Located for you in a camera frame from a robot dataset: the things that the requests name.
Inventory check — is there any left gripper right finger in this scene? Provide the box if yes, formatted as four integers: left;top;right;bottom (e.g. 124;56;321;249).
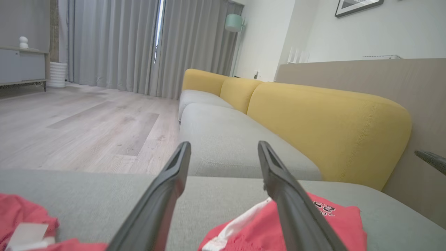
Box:
258;140;349;251

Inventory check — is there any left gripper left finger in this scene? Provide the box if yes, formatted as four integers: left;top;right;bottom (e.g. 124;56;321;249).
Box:
106;141;191;251

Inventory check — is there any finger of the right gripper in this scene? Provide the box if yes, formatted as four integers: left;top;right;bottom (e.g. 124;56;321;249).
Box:
414;150;446;176

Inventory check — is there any red and white jersey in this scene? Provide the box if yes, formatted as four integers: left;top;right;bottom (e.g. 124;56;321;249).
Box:
0;193;367;251

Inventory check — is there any large grey sofa seat cushion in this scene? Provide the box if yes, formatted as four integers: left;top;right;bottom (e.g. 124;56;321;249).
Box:
0;169;446;251

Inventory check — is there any beige wooden partition panel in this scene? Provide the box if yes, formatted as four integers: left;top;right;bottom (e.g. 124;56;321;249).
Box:
274;58;446;229

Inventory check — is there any large yellow sofa backrest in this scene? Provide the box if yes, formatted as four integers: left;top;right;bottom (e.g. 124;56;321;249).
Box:
246;82;412;191

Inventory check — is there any small yellow sofa backrest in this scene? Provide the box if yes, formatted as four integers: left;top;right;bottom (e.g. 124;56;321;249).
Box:
181;69;230;97
220;77;264;114

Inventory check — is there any white slatted rack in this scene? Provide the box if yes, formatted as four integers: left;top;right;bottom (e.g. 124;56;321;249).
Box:
287;47;310;64

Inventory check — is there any white ribbed cylinder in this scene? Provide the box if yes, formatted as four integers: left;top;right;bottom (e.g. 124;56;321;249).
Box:
47;62;68;88

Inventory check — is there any grey curtain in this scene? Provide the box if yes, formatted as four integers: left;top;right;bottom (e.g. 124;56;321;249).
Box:
68;0;161;95
150;0;244;100

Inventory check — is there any grey sideboard cabinet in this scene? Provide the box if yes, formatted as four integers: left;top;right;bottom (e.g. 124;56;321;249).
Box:
0;45;50;92

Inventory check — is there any floor lamp with green shade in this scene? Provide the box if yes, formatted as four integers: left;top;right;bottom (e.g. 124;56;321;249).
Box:
225;13;248;78

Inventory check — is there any framed wall picture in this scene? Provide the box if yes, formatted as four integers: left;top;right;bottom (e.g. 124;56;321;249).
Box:
334;0;385;18

